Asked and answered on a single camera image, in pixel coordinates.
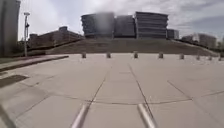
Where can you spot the brown sloped embankment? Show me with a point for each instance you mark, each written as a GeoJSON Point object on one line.
{"type": "Point", "coordinates": [126, 46]}

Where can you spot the grey concrete slab plaza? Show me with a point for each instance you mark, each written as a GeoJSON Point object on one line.
{"type": "Point", "coordinates": [133, 80]}

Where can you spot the robot's own part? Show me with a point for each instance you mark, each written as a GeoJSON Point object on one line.
{"type": "Point", "coordinates": [146, 116]}
{"type": "Point", "coordinates": [80, 116]}

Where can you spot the large grey tiered building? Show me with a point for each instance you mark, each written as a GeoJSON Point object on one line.
{"type": "Point", "coordinates": [150, 25]}

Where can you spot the row of bollards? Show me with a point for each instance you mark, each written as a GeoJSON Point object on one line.
{"type": "Point", "coordinates": [135, 55]}

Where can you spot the small grey building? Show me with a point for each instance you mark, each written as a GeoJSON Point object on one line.
{"type": "Point", "coordinates": [172, 34]}

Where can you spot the lamp pole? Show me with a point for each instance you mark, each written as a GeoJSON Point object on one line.
{"type": "Point", "coordinates": [25, 36]}

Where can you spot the tall grey building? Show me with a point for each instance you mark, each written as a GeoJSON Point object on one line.
{"type": "Point", "coordinates": [8, 26]}

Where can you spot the dark raised kerb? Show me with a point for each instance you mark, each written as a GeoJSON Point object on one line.
{"type": "Point", "coordinates": [30, 62]}

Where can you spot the low brown building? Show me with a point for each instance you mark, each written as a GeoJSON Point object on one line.
{"type": "Point", "coordinates": [53, 38]}

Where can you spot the pale low building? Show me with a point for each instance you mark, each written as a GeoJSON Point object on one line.
{"type": "Point", "coordinates": [203, 40]}

